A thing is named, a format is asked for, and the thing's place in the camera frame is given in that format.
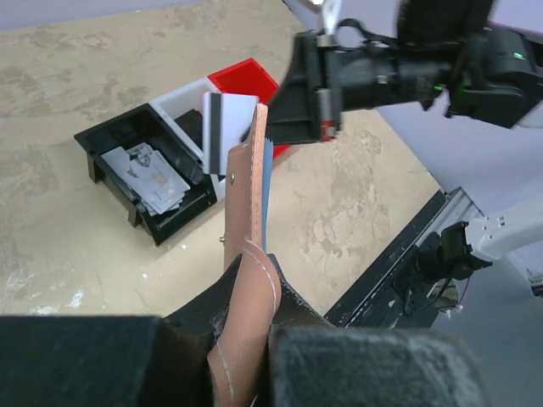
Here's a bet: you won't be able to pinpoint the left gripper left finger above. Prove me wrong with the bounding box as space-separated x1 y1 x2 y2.
1 269 237 406

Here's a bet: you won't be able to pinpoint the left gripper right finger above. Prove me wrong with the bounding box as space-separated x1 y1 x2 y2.
265 253 488 406

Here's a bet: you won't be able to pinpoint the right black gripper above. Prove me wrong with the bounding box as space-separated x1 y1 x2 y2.
266 31 424 144

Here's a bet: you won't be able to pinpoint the white card with magnetic stripe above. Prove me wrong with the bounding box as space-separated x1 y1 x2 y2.
203 92 259 176

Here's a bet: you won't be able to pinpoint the pink leather card holder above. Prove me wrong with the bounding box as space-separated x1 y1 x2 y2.
207 103 282 406

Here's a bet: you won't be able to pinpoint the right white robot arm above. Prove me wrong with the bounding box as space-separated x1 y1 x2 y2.
266 1 542 145

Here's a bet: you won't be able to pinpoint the black cards in white bin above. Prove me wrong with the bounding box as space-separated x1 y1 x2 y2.
175 109 203 150

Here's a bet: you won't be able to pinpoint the grey cards in black bin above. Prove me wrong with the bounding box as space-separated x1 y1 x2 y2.
102 142 191 215

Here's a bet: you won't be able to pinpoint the red plastic bin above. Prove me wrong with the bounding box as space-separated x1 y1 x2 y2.
207 58 294 160

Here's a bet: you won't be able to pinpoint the white plastic bin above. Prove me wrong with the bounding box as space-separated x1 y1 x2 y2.
150 78 226 200

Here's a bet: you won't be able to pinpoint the black plastic bin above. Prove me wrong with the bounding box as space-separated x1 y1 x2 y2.
75 103 219 245

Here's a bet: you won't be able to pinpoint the black metal base frame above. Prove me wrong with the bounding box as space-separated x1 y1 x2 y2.
325 188 490 328

